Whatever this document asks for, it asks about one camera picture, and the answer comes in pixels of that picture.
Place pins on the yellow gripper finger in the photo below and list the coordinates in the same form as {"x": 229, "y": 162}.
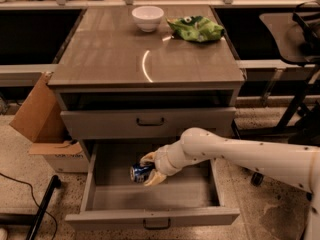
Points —
{"x": 155, "y": 178}
{"x": 148, "y": 159}

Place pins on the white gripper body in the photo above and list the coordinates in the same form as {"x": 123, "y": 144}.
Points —
{"x": 163, "y": 163}

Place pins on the blue pepsi can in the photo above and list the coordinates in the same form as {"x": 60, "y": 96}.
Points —
{"x": 140, "y": 173}

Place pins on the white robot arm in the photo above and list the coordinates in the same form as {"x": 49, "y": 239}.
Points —
{"x": 295, "y": 165}

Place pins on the upper grey drawer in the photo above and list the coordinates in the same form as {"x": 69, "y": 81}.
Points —
{"x": 146, "y": 123}

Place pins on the open middle drawer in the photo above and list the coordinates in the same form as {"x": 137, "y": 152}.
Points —
{"x": 111, "y": 200}

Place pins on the grey drawer cabinet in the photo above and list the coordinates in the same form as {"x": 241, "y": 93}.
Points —
{"x": 110, "y": 64}

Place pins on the black table leg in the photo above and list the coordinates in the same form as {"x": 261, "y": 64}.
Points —
{"x": 235, "y": 130}

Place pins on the white cardboard box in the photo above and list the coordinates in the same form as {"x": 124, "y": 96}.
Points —
{"x": 66, "y": 157}

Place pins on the brown cardboard sheet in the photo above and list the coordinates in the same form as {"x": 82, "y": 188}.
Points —
{"x": 38, "y": 119}

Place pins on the green chip bag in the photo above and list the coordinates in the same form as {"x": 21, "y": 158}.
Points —
{"x": 196, "y": 29}

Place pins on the white ceramic bowl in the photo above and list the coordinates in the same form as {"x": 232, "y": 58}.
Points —
{"x": 147, "y": 18}

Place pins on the black stand leg left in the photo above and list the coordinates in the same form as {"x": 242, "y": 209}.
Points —
{"x": 33, "y": 221}

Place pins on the dark side table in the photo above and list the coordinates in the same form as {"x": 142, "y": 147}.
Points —
{"x": 296, "y": 35}

